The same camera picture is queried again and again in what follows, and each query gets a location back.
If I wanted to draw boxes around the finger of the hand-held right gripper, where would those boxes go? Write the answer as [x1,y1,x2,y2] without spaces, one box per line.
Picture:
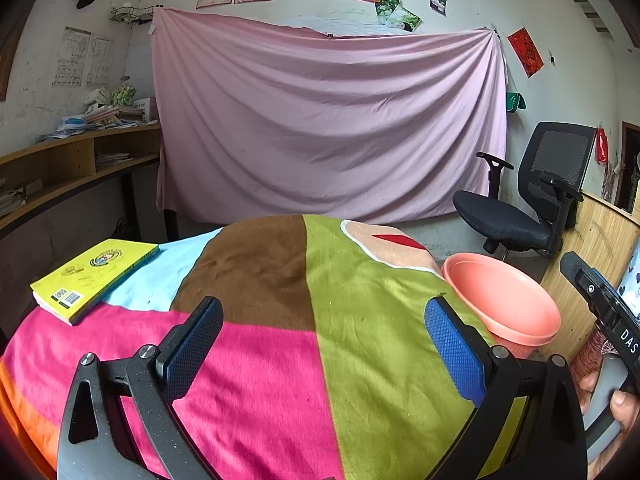
[560,251,607,293]

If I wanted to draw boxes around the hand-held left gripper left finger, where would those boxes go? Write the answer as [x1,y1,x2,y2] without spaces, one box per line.
[57,296,224,480]

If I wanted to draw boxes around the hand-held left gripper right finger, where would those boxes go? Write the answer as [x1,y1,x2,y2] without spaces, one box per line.
[424,296,588,480]

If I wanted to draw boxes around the salmon plastic bin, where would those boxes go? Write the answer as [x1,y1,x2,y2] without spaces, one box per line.
[441,252,562,361]

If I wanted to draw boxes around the person's right hand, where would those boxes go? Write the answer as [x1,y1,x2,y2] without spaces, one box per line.
[579,371,640,478]

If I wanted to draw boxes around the colourful patchwork blanket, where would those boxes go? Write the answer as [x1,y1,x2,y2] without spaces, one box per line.
[0,214,531,480]

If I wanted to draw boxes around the black office chair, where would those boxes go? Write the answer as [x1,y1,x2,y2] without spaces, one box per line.
[452,121,598,261]

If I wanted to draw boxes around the yellow book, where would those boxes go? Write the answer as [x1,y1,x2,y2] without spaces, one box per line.
[30,239,160,327]

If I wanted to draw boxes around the wooden shelf desk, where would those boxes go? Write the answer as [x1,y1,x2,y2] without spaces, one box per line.
[0,122,163,241]

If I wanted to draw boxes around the pile of papers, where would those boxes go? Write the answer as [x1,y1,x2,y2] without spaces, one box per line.
[37,87,158,143]

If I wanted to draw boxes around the pink hanging bed sheet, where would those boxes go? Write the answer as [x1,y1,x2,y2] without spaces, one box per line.
[151,7,510,226]

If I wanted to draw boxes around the large green photo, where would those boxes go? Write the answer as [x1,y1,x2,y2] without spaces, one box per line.
[386,5,422,32]

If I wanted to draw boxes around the small green photo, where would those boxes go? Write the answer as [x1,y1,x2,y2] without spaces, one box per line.
[375,0,401,25]

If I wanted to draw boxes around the wooden wall panel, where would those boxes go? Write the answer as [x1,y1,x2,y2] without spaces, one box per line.
[540,190,640,321]

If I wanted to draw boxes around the red paper wall decoration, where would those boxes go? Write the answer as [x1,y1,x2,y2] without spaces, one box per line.
[507,27,544,78]

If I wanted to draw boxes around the small wall calendar sheet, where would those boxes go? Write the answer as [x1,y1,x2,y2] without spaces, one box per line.
[86,36,115,88]

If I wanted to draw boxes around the large wall calendar sheet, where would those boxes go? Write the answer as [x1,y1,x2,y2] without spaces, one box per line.
[52,26,92,87]

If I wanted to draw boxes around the wire wall rack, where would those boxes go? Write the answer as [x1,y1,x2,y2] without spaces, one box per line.
[110,5,156,25]

